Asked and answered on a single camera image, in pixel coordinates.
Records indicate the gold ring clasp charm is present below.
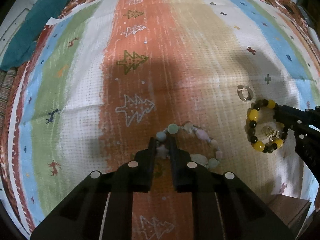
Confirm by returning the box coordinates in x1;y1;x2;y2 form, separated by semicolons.
262;126;280;139

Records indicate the pastel star bead bracelet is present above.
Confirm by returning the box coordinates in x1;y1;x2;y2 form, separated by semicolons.
155;121;224;169

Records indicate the yellow black bead bracelet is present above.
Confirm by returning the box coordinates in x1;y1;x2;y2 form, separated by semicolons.
246;99;289;154

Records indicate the striped colourful cloth mat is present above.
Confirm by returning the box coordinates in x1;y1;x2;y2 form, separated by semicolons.
1;0;319;238

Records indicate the brown striped pillow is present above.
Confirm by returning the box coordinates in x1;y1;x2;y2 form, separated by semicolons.
0;67;17;122

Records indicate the teal blanket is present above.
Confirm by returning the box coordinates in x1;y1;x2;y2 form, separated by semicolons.
1;0;70;71

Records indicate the white headboard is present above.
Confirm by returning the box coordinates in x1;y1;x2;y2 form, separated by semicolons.
1;3;33;58

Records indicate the clear glass ring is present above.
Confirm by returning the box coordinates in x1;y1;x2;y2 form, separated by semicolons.
236;84;254;102

